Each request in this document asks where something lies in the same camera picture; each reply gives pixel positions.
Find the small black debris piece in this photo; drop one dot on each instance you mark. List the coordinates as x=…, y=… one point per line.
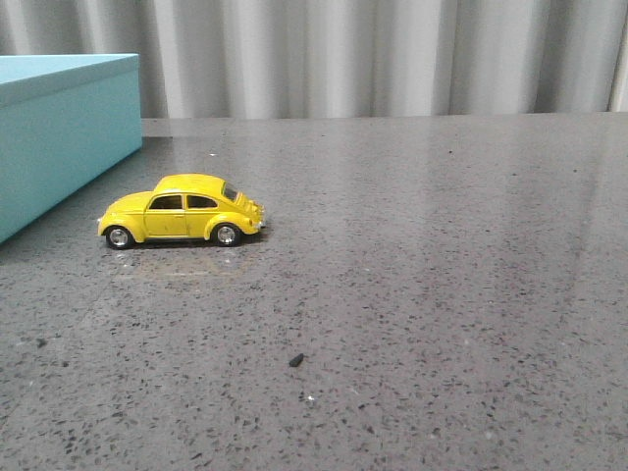
x=296, y=360

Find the light blue box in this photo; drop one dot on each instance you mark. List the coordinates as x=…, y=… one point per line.
x=65, y=119

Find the white pleated curtain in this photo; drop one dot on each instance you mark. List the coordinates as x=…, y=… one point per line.
x=336, y=59

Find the yellow toy beetle car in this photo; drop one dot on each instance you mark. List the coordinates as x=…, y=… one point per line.
x=184, y=206

